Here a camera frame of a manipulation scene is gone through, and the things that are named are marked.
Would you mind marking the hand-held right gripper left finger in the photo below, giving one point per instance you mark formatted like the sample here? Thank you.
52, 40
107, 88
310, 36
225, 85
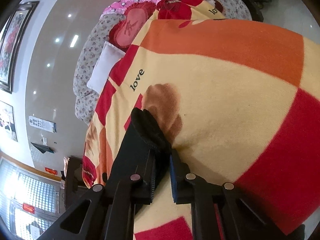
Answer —
147, 192

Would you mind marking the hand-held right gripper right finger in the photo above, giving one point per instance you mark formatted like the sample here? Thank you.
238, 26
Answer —
175, 180

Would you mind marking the black pants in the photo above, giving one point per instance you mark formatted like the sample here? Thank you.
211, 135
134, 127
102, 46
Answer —
150, 132

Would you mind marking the dark wooden side table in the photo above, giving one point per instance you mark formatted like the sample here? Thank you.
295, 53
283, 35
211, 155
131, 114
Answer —
72, 177

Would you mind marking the pink cloth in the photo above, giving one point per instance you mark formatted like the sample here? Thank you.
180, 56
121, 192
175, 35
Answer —
66, 161

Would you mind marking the orange red printed blanket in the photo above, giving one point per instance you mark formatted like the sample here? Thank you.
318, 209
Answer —
225, 92

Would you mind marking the dark hanging cloth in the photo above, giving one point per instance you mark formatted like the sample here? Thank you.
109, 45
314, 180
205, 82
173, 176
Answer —
42, 148

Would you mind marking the red window sign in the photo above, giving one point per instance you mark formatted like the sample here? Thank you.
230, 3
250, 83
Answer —
28, 207

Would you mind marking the eye chart poster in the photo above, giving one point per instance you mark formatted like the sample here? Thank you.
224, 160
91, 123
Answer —
41, 123

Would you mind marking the white pillow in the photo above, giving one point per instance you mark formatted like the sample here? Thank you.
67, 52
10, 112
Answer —
105, 65

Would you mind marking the red heart cushion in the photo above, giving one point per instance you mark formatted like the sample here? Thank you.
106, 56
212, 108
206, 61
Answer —
130, 27

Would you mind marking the red wall sticker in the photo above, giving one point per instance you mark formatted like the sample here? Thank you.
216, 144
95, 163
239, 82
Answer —
51, 171

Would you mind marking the white wall switch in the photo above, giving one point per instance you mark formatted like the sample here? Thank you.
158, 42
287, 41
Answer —
44, 140

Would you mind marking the small wall picture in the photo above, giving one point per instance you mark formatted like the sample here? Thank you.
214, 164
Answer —
7, 120

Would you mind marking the large framed wall picture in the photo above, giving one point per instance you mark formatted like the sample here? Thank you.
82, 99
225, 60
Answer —
15, 42

